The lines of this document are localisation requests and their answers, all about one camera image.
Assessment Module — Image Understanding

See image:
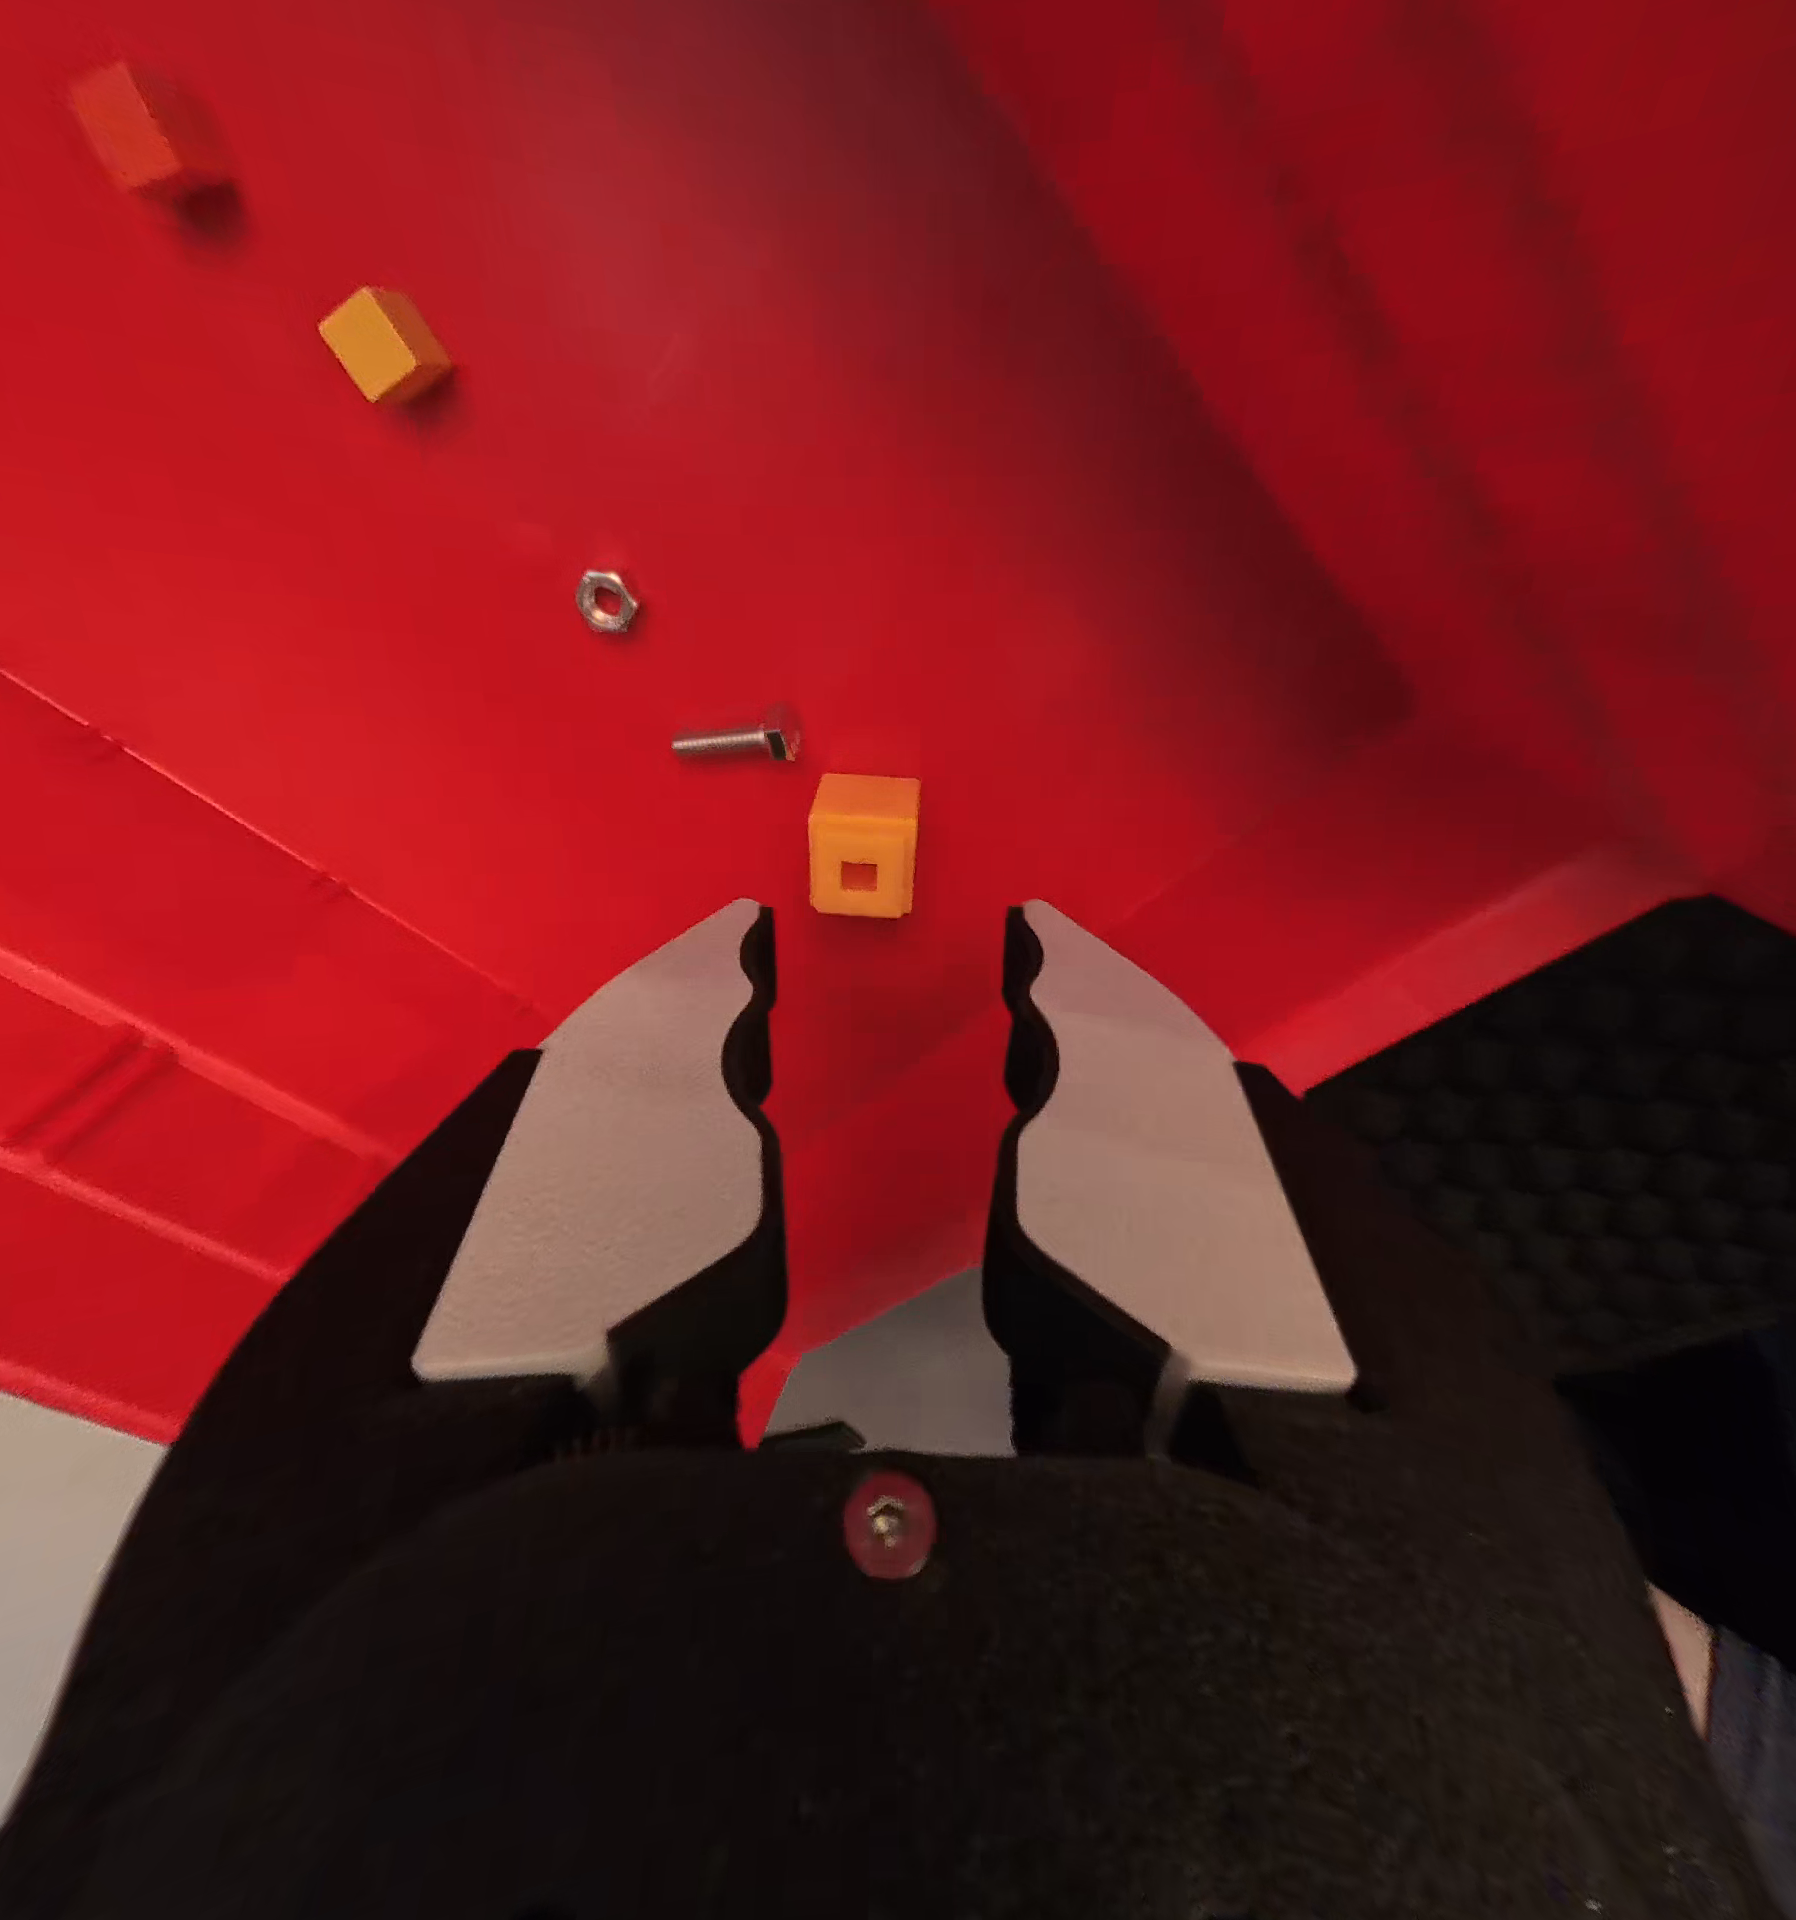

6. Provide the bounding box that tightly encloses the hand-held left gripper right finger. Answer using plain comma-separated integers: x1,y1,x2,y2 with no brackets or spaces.
980,895,1358,1396

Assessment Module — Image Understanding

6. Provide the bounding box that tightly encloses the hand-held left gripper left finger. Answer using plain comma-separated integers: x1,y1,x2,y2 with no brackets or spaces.
413,895,788,1396

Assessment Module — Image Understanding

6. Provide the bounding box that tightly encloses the orange cube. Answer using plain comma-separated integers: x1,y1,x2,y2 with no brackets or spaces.
805,772,923,920

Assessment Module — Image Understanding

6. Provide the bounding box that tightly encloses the small metal screw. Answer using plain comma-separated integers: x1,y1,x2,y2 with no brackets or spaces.
671,702,810,763

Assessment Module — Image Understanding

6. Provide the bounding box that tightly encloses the red plastic bin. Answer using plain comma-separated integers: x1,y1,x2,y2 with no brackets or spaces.
0,2,1796,1442

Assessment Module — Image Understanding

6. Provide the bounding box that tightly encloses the red cube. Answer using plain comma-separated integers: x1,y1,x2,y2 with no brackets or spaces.
67,61,234,206

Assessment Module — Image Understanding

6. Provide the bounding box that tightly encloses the black ribbed pad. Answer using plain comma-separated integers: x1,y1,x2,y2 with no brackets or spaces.
1304,895,1796,1381

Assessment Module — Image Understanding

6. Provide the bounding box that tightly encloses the yellow cube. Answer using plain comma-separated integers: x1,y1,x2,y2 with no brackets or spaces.
317,285,455,407

